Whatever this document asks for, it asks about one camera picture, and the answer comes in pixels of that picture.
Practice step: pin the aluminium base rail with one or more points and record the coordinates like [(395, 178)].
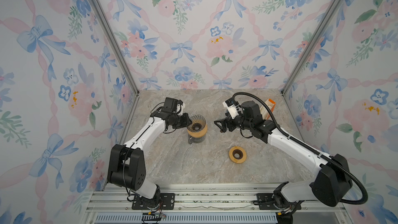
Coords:
[(230, 203)]

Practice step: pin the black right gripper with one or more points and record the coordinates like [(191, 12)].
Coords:
[(228, 122)]

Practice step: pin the aluminium frame post left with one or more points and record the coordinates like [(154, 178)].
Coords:
[(104, 23)]

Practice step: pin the aluminium frame post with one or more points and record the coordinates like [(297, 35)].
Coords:
[(104, 23), (330, 12)]

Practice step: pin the aluminium frame post right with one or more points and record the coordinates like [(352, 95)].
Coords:
[(330, 12)]

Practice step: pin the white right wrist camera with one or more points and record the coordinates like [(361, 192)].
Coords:
[(233, 107)]

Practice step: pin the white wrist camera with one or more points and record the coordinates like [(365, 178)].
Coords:
[(233, 107), (180, 107)]

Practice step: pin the coffee filter pack orange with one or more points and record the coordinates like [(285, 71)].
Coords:
[(271, 105)]

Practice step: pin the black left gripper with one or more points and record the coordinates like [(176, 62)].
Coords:
[(186, 122)]

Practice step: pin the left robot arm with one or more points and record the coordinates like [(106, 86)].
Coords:
[(127, 167)]

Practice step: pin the clear grey glass dripper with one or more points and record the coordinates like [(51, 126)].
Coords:
[(198, 123)]

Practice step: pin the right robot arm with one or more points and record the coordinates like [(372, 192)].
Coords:
[(330, 182)]

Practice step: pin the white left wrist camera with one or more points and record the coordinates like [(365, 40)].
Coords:
[(180, 107)]

